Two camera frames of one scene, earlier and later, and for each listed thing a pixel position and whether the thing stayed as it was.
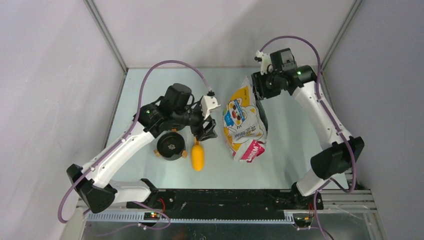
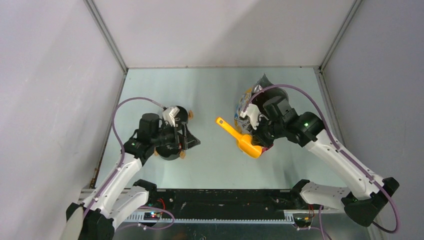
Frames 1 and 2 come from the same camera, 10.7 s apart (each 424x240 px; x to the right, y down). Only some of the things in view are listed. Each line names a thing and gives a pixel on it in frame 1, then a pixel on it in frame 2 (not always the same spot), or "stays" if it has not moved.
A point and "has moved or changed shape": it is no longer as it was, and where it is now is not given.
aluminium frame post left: (106, 32) stays
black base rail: (303, 205) stays
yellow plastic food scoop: (198, 156) → (244, 142)
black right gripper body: (270, 84) → (267, 131)
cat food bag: (243, 127) has moved or changed shape
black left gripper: (209, 128) → (189, 140)
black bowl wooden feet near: (170, 146) stays
